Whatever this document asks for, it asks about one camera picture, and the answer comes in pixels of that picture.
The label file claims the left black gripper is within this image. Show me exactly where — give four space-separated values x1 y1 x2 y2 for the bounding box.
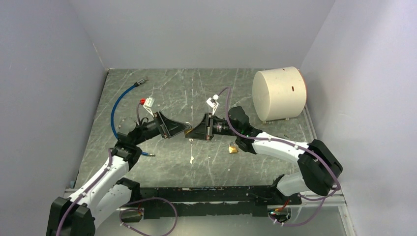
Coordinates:
133 111 189 145

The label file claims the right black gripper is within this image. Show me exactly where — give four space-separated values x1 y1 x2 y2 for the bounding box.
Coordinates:
186 113 239 140

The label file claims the brass padlock with key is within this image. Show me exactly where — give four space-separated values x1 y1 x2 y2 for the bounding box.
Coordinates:
184 122 193 137

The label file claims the small brass padlock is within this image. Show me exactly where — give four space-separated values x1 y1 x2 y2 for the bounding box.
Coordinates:
229 142 238 154

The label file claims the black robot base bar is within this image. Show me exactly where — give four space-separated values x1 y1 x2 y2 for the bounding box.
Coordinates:
122 185 302 219

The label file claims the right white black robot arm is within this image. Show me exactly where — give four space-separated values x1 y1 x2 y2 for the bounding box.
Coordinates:
184 106 343 204

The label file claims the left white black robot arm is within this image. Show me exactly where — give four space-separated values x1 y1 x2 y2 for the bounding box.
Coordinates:
46 112 190 236

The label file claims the cream cylindrical container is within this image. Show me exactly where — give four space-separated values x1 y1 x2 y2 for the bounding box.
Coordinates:
252 66 307 121

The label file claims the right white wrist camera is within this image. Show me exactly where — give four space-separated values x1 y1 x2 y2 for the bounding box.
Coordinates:
206 94 219 115

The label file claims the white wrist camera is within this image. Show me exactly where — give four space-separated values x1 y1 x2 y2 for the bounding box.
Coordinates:
206 94 219 115
140 96 155 117

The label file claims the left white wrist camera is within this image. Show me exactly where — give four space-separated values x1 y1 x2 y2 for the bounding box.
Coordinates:
140 96 155 117

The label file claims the blue cable with connectors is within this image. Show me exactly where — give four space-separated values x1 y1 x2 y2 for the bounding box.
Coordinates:
110 77 156 158

